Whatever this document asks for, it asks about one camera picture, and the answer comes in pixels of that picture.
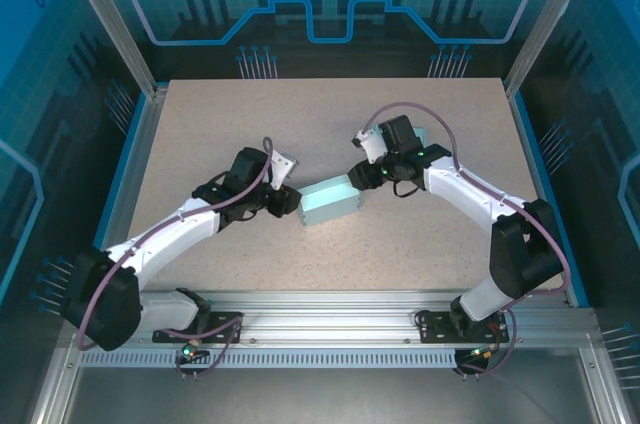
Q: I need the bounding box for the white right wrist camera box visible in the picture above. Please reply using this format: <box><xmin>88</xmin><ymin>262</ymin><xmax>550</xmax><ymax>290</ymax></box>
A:
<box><xmin>353</xmin><ymin>126</ymin><xmax>390</xmax><ymax>165</ymax></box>

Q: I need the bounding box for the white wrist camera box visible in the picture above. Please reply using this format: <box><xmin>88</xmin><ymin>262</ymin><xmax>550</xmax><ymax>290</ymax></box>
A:
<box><xmin>272</xmin><ymin>151</ymin><xmax>300</xmax><ymax>190</ymax></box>
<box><xmin>353</xmin><ymin>126</ymin><xmax>390</xmax><ymax>165</ymax></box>

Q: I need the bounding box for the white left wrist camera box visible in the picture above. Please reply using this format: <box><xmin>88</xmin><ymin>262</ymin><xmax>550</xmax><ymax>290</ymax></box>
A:
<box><xmin>272</xmin><ymin>151</ymin><xmax>300</xmax><ymax>190</ymax></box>

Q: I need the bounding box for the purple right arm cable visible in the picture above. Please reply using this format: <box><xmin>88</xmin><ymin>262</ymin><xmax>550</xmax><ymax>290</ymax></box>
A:
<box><xmin>359</xmin><ymin>102</ymin><xmax>573</xmax><ymax>380</ymax></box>

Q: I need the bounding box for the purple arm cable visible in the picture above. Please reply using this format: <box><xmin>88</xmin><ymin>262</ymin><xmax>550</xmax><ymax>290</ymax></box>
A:
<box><xmin>77</xmin><ymin>137</ymin><xmax>275</xmax><ymax>380</ymax></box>
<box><xmin>359</xmin><ymin>102</ymin><xmax>573</xmax><ymax>380</ymax></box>

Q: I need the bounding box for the aluminium side rail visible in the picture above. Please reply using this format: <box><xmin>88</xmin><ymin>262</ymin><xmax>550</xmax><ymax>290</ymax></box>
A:
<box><xmin>94</xmin><ymin>86</ymin><xmax>170</xmax><ymax>306</ymax></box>

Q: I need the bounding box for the aluminium frame rail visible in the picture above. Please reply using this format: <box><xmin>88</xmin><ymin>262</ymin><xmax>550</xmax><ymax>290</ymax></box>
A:
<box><xmin>64</xmin><ymin>290</ymin><xmax>599</xmax><ymax>350</ymax></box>

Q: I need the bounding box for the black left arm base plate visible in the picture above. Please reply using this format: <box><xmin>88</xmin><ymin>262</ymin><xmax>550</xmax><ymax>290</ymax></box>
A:
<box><xmin>152</xmin><ymin>310</ymin><xmax>246</xmax><ymax>345</ymax></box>

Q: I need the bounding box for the slotted grey cable duct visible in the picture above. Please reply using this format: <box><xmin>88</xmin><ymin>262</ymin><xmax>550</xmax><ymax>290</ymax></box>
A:
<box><xmin>78</xmin><ymin>349</ymin><xmax>459</xmax><ymax>370</ymax></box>

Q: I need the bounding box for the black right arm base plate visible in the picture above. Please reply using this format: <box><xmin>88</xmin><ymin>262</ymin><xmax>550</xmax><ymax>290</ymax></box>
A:
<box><xmin>415</xmin><ymin>308</ymin><xmax>510</xmax><ymax>345</ymax></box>

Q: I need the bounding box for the aluminium frame post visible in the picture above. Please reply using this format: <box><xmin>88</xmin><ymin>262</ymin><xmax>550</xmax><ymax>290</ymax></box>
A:
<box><xmin>54</xmin><ymin>0</ymin><xmax>170</xmax><ymax>100</ymax></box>
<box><xmin>502</xmin><ymin>0</ymin><xmax>605</xmax><ymax>98</ymax></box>

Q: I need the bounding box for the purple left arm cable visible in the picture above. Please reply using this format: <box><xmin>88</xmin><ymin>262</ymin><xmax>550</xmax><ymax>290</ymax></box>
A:
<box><xmin>77</xmin><ymin>137</ymin><xmax>275</xmax><ymax>380</ymax></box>

